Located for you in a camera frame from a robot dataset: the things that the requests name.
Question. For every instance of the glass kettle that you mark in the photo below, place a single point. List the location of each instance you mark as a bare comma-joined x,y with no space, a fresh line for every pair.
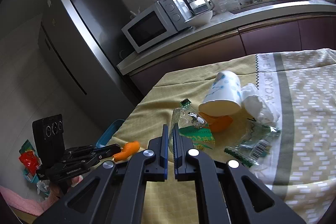
200,3

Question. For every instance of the clear cartoon snack wrapper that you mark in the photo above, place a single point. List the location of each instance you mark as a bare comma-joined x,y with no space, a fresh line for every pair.
194,121

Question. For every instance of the person's left forearm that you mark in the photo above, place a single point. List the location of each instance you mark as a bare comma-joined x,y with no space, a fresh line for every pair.
23,201

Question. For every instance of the kitchen counter cabinet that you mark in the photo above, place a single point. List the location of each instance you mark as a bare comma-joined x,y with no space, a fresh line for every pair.
262,35

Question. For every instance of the wide orange peel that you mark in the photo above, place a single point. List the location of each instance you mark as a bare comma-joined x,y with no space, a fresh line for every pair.
220,124

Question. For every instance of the white blue-dotted paper cup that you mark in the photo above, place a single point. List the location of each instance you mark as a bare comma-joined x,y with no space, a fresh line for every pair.
223,90

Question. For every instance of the person's left hand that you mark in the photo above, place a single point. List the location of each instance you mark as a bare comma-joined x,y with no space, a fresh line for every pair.
55,192

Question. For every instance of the large white bowl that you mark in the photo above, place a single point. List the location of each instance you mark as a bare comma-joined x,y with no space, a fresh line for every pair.
199,18

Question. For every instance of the crumpled clear plastic bag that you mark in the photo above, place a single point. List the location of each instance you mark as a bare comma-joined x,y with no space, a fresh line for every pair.
43,186

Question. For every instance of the grey refrigerator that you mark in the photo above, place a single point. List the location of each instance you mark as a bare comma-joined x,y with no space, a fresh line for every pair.
86,37

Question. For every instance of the small white ornament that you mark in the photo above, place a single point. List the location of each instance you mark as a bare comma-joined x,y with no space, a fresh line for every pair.
135,12

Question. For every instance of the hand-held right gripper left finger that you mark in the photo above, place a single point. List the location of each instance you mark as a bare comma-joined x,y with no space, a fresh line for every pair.
165,151

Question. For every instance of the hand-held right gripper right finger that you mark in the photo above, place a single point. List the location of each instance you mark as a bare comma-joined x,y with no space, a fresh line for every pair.
176,153

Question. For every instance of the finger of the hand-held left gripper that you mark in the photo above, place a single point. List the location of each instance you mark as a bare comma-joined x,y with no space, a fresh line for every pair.
101,159
107,148

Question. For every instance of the red snack packet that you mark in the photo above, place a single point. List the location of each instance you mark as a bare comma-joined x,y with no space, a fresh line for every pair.
30,161

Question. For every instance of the kitchen sink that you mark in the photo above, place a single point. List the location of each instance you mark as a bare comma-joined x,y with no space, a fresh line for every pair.
273,3

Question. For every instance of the teal plastic bin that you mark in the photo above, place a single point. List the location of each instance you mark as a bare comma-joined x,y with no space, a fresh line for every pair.
110,130

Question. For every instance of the clear green barcode wrapper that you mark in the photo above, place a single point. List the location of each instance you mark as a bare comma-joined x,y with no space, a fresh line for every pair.
258,151

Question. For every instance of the curled orange peel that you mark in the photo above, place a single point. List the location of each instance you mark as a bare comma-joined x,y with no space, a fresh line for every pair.
128,150

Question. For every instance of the white microwave oven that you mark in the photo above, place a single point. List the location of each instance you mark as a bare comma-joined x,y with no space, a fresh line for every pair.
147,27

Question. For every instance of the crumpled white tissue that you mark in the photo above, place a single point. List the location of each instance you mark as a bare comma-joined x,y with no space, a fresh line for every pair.
254,104

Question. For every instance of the yellow tablecloth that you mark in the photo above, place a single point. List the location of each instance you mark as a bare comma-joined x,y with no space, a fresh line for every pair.
157,98

